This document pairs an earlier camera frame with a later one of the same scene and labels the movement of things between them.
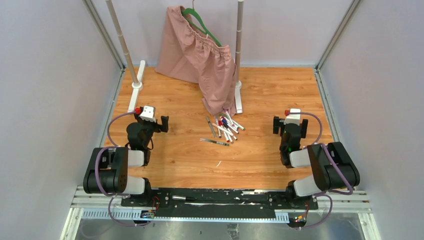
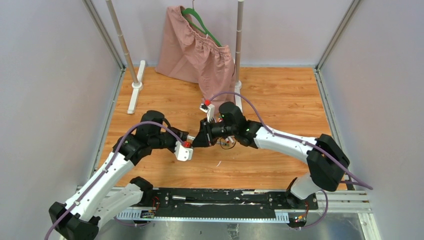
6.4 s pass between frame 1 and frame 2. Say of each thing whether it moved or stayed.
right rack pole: stayed
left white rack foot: stayed
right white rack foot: stayed
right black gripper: moved
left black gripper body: moved
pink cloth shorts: stayed
